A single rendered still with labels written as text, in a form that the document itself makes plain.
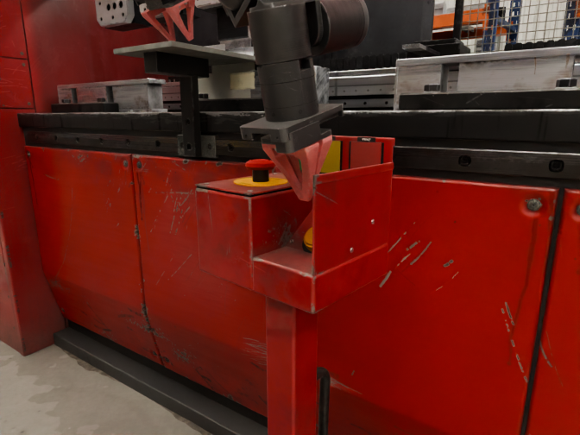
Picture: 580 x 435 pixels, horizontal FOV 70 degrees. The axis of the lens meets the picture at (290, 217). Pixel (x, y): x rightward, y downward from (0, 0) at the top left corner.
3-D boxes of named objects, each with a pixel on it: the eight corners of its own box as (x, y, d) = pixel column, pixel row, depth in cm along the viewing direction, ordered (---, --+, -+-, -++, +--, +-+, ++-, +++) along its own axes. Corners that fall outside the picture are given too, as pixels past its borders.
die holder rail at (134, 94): (59, 113, 148) (56, 85, 146) (76, 113, 153) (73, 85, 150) (151, 112, 121) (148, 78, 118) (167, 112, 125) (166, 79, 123)
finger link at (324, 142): (341, 196, 48) (331, 115, 44) (301, 222, 43) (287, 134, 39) (296, 188, 52) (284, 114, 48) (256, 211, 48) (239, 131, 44)
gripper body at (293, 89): (346, 120, 46) (339, 49, 43) (286, 148, 40) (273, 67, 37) (301, 118, 51) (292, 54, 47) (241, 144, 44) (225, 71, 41)
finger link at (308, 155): (352, 188, 50) (344, 109, 46) (316, 212, 45) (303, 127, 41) (308, 181, 54) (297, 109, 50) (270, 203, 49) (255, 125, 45)
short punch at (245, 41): (217, 49, 105) (216, 9, 103) (223, 50, 107) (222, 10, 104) (248, 46, 100) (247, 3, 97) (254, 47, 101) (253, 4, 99)
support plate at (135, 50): (113, 53, 86) (112, 48, 86) (204, 66, 108) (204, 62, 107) (172, 46, 77) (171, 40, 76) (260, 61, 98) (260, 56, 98)
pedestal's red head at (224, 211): (198, 271, 57) (191, 137, 53) (278, 244, 68) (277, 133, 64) (313, 316, 44) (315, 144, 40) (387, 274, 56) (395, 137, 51)
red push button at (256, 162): (239, 186, 56) (238, 159, 55) (261, 183, 59) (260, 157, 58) (261, 190, 53) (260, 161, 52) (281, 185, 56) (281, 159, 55)
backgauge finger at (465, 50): (381, 56, 86) (382, 30, 85) (419, 68, 107) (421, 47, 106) (440, 52, 80) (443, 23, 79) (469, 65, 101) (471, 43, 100)
